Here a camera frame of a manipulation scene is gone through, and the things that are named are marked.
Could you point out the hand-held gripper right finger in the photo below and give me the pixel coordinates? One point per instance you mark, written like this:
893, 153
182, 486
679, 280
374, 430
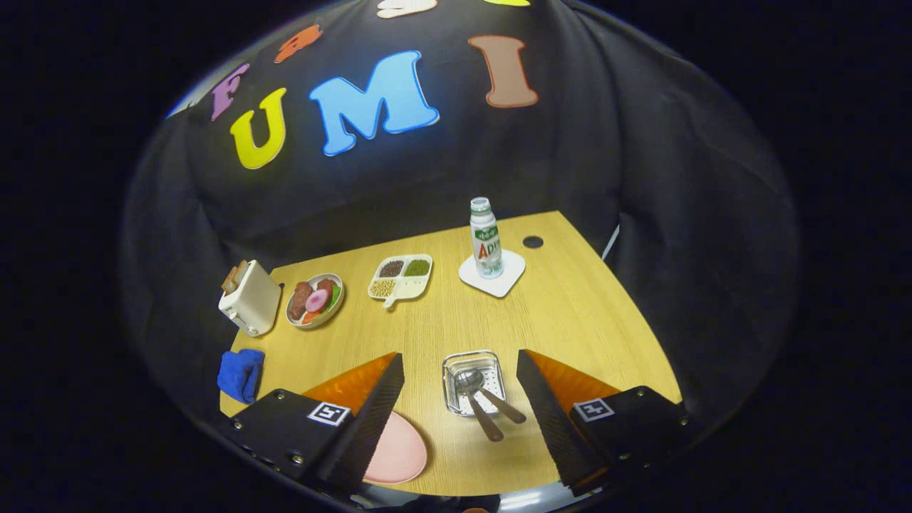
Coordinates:
552, 417

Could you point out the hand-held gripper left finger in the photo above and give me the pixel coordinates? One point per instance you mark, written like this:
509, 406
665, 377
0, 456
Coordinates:
370, 420

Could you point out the pink plate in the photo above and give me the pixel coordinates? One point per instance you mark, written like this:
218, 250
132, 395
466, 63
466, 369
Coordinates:
399, 456

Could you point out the grey plate of toy food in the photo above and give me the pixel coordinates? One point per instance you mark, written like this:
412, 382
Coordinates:
335, 310

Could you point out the green toy vegetable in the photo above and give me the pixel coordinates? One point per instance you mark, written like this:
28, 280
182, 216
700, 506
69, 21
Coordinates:
333, 296

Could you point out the white divided tray of beans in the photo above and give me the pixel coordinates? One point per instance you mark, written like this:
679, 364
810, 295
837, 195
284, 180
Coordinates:
410, 286

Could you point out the blue folded cloth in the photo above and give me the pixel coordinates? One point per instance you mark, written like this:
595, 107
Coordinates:
239, 374

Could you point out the white square coaster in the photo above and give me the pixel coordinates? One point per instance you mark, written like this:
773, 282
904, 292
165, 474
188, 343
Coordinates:
511, 274

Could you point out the white toaster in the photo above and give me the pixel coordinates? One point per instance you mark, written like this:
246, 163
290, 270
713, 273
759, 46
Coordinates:
253, 303

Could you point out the black round table hole cover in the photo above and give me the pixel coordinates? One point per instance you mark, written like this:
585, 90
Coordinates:
533, 241

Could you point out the clear bottle with green label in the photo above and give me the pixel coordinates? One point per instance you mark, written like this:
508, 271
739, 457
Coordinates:
486, 242

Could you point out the brown toast slice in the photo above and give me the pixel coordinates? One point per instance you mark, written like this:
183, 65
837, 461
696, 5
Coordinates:
229, 281
240, 272

